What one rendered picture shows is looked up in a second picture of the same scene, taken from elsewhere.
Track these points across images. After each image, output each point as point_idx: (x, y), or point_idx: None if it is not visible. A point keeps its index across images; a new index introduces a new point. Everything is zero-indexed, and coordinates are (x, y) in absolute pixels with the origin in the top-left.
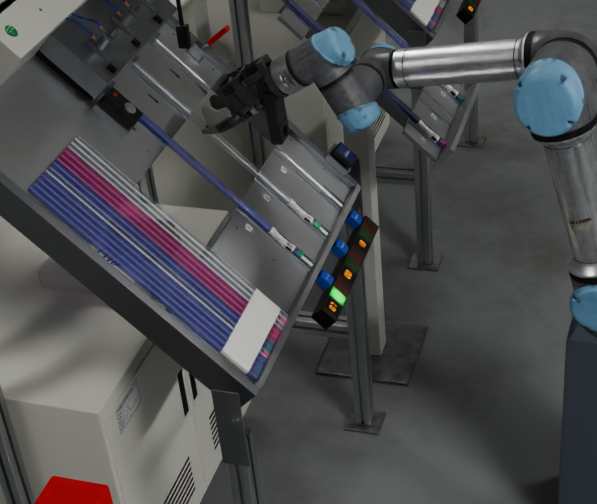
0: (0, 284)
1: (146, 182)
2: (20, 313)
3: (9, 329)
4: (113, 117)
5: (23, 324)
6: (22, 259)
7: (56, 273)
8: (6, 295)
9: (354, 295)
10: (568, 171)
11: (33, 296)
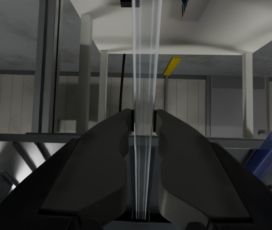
0: (191, 25)
1: (55, 1)
2: (231, 7)
3: (251, 6)
4: None
5: (248, 1)
6: (162, 24)
7: (203, 11)
8: (205, 19)
9: None
10: None
11: (209, 7)
